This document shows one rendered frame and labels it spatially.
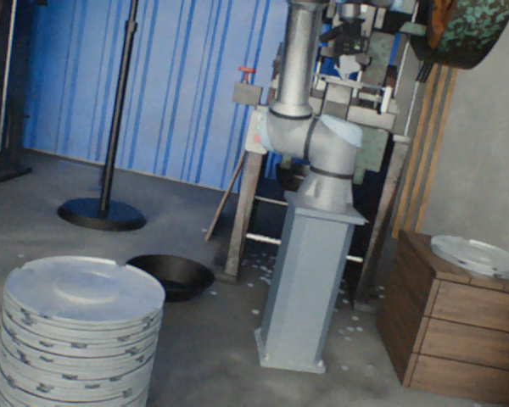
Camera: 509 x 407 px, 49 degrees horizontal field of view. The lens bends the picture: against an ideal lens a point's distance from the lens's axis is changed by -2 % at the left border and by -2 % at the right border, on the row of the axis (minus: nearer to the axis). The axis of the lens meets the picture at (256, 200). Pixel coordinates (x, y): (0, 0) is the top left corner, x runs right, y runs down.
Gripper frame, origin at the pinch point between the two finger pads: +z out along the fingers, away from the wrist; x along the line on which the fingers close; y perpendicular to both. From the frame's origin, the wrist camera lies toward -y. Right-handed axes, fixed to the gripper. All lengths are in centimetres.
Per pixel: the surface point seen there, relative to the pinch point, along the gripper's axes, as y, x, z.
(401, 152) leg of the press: 20.4, 6.9, 24.0
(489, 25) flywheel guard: 33.4, 32.9, -16.1
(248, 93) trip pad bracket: -22.6, -23.0, 4.8
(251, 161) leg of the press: -15.7, -29.4, 26.2
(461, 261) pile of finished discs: 58, -16, 40
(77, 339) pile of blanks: 46, -122, 13
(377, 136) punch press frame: 10.3, 6.8, 20.5
